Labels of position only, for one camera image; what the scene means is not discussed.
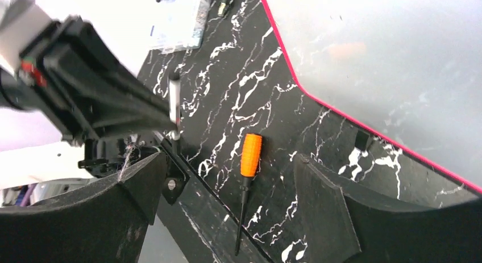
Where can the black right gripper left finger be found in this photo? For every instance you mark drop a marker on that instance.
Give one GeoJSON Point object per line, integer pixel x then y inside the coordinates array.
{"type": "Point", "coordinates": [105, 221]}

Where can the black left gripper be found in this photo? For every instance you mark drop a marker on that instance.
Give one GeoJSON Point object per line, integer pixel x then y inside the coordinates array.
{"type": "Point", "coordinates": [84, 91]}

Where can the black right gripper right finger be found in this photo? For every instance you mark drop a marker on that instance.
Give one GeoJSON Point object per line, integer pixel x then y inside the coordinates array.
{"type": "Point", "coordinates": [345, 221]}

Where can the white black whiteboard marker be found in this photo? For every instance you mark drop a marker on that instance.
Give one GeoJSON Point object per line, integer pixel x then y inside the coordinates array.
{"type": "Point", "coordinates": [174, 103]}

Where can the pink framed whiteboard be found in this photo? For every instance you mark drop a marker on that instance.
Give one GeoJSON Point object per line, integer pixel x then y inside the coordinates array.
{"type": "Point", "coordinates": [408, 70]}

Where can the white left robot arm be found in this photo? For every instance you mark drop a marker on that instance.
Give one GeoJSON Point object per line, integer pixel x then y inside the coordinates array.
{"type": "Point", "coordinates": [21, 22]}

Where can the clear plastic screw box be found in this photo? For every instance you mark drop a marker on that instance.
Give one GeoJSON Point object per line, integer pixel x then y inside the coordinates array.
{"type": "Point", "coordinates": [179, 25]}

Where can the orange handled screwdriver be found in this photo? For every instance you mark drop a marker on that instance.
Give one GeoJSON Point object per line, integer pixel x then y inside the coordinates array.
{"type": "Point", "coordinates": [248, 166]}

